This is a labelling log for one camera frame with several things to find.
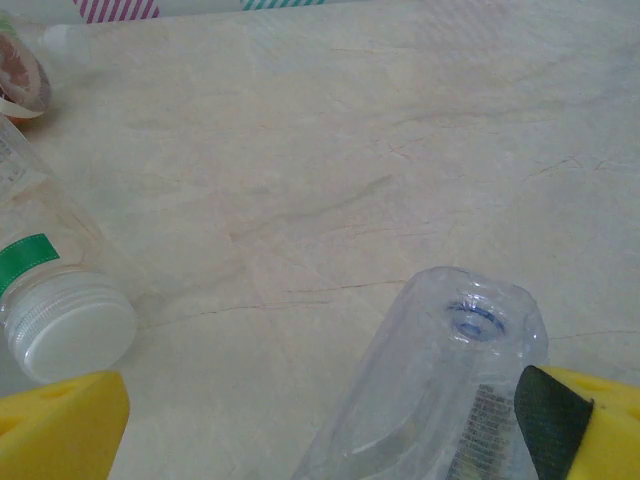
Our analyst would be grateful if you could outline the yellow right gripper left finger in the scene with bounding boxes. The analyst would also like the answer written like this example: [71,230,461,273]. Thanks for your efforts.
[0,369,132,480]

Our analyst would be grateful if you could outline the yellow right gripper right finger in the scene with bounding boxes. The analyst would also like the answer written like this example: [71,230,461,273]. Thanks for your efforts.
[513,364,640,480]

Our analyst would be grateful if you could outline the clear bottle with green band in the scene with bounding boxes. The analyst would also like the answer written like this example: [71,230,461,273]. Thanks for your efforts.
[0,114,139,384]

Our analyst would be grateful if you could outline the clear bottle with blue cap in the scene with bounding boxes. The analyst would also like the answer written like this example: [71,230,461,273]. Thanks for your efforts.
[297,266,550,480]

